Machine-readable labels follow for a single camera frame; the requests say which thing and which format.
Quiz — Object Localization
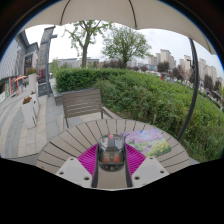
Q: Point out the green trimmed hedge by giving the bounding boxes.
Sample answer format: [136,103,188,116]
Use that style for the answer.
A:
[54,67,224,163]

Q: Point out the flower landscape print mouse pad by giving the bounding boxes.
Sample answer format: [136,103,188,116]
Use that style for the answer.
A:
[119,128,173,158]

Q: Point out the round bushy tree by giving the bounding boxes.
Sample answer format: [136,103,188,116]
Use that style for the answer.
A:
[101,24,153,69]

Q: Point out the tall grey sign pillar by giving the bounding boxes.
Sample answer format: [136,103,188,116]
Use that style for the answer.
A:
[36,25,58,98]

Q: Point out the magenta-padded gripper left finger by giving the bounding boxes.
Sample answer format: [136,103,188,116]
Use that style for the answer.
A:
[54,143,100,189]

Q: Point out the distant apartment buildings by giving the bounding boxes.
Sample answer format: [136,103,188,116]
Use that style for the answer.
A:
[146,49,224,88]

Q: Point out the grey shopfront building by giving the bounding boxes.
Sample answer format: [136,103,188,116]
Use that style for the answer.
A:
[0,30,39,101]

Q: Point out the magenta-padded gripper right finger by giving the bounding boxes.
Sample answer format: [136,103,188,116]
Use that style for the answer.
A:
[124,143,170,189]

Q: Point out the beige parasol canopy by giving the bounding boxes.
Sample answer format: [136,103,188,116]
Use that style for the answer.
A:
[19,0,218,55]

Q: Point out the dark curved parasol pole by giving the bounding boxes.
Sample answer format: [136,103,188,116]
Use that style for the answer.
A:
[176,38,200,143]

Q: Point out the transparent grey computer mouse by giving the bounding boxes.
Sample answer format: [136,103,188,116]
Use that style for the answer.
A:
[97,133,127,173]

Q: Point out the sparse-leaved tree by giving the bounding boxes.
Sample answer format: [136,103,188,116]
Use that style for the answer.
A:
[64,20,113,69]

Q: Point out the brown slatted outdoor chair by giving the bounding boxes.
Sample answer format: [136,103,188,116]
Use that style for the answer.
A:
[61,88,114,129]

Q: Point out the tall white planter with flowers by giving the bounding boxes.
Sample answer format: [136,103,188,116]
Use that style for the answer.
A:
[26,67,39,97]

